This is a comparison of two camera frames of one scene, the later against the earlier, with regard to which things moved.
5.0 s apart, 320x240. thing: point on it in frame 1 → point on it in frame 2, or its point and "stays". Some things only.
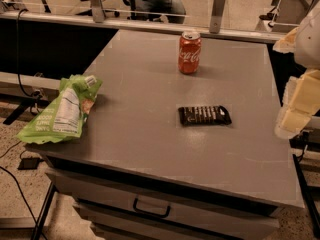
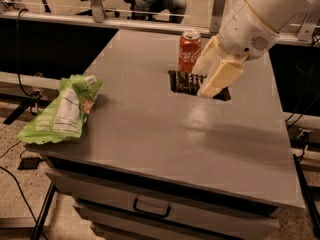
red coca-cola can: (189, 52) stays
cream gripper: (308, 44) → (246, 34)
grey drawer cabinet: (134, 173) stays
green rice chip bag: (64, 119) stays
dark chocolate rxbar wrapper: (204, 115) → (190, 83)
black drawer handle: (149, 212) stays
